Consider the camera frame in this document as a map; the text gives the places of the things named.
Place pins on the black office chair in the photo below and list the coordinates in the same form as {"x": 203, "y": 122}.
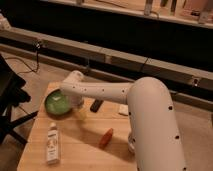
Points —
{"x": 11, "y": 95}

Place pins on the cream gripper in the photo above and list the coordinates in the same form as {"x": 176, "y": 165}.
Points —
{"x": 76, "y": 101}

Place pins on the white lotion bottle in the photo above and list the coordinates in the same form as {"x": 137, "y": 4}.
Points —
{"x": 52, "y": 146}

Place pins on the orange carrot toy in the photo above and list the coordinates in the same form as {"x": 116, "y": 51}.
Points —
{"x": 106, "y": 138}

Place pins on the black rectangular block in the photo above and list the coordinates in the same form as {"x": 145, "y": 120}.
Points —
{"x": 96, "y": 105}

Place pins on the green ceramic bowl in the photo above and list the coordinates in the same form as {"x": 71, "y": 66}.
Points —
{"x": 56, "y": 103}

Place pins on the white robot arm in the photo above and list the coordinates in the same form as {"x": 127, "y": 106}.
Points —
{"x": 155, "y": 134}

